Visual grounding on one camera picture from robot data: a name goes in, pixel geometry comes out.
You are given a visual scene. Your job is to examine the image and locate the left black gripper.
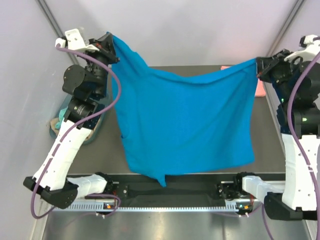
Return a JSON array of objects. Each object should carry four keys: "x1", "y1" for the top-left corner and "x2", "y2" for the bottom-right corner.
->
[{"x1": 78, "y1": 33, "x2": 119, "y2": 99}]

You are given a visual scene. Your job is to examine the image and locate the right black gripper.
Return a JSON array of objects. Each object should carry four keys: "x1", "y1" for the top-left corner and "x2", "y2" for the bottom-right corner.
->
[{"x1": 256, "y1": 48, "x2": 303, "y2": 104}]

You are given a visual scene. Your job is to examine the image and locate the blue t shirt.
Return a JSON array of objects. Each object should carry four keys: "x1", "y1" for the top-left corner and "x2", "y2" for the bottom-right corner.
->
[{"x1": 112, "y1": 37, "x2": 258, "y2": 186}]

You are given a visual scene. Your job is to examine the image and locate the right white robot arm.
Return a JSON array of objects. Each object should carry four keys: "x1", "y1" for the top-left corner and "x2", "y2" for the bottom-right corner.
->
[{"x1": 233, "y1": 49, "x2": 320, "y2": 221}]

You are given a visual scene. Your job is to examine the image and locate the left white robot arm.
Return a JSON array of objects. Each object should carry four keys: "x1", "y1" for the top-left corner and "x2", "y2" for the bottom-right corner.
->
[{"x1": 23, "y1": 28, "x2": 121, "y2": 209}]

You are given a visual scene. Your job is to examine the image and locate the folded pink t shirt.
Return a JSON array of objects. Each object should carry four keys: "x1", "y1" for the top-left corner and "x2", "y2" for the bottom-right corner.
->
[{"x1": 224, "y1": 75, "x2": 266, "y2": 98}]

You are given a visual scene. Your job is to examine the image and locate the mint green t shirt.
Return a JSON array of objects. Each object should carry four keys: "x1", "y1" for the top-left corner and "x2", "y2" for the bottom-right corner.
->
[{"x1": 54, "y1": 107, "x2": 68, "y2": 130}]

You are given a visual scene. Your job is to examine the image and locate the beige t shirt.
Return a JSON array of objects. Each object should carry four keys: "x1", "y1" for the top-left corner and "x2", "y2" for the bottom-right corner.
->
[{"x1": 50, "y1": 117, "x2": 61, "y2": 135}]

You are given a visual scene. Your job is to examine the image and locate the teal plastic basin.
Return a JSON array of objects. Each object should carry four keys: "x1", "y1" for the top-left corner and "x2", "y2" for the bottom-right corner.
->
[{"x1": 49, "y1": 94, "x2": 108, "y2": 145}]

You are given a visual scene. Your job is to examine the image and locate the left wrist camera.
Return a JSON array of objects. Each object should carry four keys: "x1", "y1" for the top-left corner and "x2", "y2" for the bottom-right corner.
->
[{"x1": 55, "y1": 28, "x2": 100, "y2": 53}]

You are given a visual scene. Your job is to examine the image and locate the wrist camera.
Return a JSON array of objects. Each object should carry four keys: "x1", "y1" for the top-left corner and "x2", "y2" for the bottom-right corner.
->
[
  {"x1": 55, "y1": 28, "x2": 100, "y2": 53},
  {"x1": 284, "y1": 34, "x2": 320, "y2": 62}
]

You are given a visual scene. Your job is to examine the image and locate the left aluminium frame post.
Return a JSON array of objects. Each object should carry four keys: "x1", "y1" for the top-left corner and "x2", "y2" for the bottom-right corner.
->
[{"x1": 36, "y1": 0, "x2": 78, "y2": 66}]

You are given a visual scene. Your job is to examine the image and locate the aluminium frame post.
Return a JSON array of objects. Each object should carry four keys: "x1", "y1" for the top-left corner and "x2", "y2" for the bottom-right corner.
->
[
  {"x1": 266, "y1": 0, "x2": 306, "y2": 57},
  {"x1": 36, "y1": 0, "x2": 78, "y2": 66}
]

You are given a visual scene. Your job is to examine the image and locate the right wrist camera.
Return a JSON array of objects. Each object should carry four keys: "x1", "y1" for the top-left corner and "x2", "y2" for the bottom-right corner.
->
[{"x1": 284, "y1": 34, "x2": 320, "y2": 62}]

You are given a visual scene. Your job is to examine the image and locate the right aluminium frame post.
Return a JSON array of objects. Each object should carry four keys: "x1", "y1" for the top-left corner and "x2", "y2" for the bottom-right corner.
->
[{"x1": 266, "y1": 0, "x2": 306, "y2": 57}]

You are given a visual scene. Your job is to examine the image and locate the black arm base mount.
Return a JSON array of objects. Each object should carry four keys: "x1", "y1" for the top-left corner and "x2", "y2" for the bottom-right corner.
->
[{"x1": 103, "y1": 173, "x2": 247, "y2": 200}]

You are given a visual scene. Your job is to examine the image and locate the slotted cable duct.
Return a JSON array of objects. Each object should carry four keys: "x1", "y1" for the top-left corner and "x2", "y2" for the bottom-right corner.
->
[{"x1": 63, "y1": 200, "x2": 253, "y2": 213}]

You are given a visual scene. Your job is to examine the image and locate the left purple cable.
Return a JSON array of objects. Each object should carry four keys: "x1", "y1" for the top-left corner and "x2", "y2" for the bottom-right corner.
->
[{"x1": 30, "y1": 44, "x2": 123, "y2": 220}]

